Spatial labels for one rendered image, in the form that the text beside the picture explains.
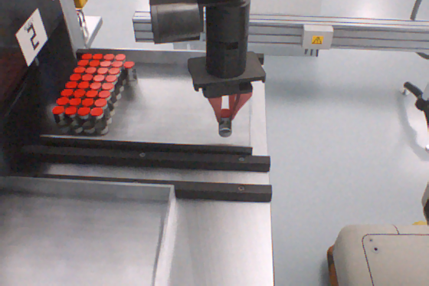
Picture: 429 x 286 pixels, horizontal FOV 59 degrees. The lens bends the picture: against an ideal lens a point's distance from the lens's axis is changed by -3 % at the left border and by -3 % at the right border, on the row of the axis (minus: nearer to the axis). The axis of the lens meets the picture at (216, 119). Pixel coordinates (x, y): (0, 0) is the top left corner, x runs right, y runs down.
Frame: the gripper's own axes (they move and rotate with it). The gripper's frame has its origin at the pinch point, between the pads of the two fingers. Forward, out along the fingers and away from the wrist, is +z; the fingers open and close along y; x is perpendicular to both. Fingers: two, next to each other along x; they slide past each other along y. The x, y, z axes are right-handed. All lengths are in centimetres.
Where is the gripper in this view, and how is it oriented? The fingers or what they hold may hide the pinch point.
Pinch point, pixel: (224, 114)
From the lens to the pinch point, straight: 61.4
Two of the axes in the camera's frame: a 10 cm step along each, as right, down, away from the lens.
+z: -0.1, 7.4, 6.7
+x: 2.2, 6.5, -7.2
